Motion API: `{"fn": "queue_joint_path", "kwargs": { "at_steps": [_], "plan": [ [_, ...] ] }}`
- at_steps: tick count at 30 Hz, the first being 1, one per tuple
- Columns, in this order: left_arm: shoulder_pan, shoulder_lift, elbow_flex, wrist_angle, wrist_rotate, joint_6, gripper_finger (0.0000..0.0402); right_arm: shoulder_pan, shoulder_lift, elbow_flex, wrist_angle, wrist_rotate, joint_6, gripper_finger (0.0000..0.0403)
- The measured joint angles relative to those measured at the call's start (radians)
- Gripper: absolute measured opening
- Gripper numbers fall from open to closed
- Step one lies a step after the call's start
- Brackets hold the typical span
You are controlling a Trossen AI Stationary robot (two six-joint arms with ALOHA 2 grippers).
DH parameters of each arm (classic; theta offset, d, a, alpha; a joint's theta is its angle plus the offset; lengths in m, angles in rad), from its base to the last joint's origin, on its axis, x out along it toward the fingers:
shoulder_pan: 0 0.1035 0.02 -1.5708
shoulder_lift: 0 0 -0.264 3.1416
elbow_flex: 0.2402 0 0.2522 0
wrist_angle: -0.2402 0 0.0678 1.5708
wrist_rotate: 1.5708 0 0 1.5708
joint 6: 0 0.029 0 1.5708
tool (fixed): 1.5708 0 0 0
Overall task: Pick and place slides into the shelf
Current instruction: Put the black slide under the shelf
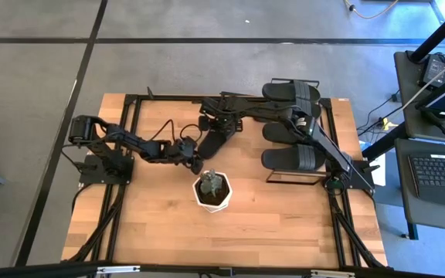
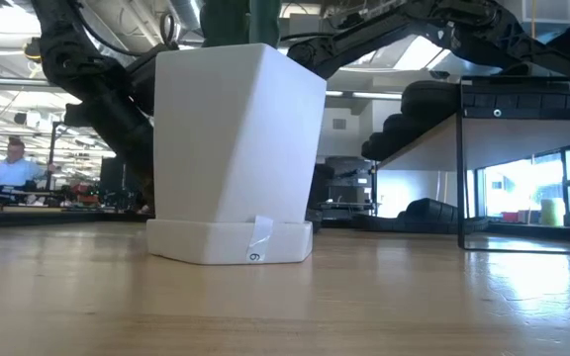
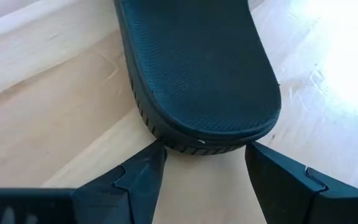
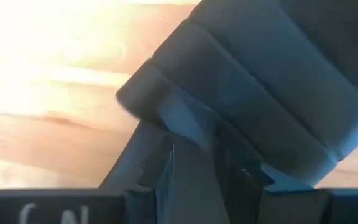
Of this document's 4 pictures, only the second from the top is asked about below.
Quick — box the white angular plant pot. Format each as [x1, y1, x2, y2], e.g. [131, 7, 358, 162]
[145, 43, 328, 266]

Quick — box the black equipment cabinet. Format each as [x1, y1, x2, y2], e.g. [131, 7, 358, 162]
[325, 156, 373, 222]

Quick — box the clear numbered tape label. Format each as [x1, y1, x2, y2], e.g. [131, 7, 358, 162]
[245, 215, 275, 264]

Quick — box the long ceiling light strip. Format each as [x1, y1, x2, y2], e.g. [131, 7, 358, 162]
[351, 91, 403, 100]

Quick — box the green cactus plant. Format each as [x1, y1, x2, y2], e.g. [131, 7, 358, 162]
[199, 0, 282, 49]

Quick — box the background robot workstation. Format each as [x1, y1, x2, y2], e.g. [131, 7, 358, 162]
[0, 182, 143, 212]

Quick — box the yellow-green cylinder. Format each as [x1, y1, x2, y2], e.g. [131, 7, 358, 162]
[540, 199, 561, 227]

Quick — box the person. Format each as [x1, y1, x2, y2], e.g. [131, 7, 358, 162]
[0, 139, 51, 192]

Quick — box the black yellow ceiling device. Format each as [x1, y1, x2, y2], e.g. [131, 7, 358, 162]
[24, 38, 44, 63]

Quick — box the silver rectangular ceiling duct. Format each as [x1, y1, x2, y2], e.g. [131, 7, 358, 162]
[343, 32, 469, 78]

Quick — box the wooden shelf with black frame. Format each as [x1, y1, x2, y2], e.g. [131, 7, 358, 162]
[376, 76, 570, 254]

